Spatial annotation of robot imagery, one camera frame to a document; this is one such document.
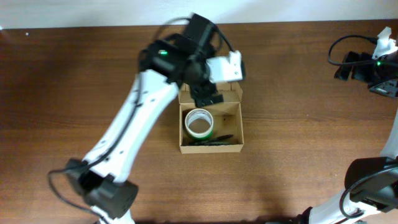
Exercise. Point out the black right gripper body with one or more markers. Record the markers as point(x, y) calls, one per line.
point(359, 70)

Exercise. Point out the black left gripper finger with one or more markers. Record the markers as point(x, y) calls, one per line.
point(202, 101)
point(215, 99)

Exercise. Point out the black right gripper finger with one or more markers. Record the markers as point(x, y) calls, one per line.
point(362, 73)
point(387, 88)

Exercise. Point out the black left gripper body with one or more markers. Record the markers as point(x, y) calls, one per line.
point(207, 95)

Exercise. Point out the beige masking tape roll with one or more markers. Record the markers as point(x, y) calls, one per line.
point(199, 120)

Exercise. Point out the brown cardboard box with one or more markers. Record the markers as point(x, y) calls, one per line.
point(227, 120)

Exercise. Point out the green tape roll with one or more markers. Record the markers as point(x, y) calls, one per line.
point(200, 136)

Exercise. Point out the black slim pen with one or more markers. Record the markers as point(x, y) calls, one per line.
point(224, 137)

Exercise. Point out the dark grey pen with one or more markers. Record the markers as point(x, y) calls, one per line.
point(209, 143)

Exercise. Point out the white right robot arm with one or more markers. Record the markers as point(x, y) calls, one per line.
point(370, 183)

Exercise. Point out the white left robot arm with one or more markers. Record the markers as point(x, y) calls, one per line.
point(101, 176)

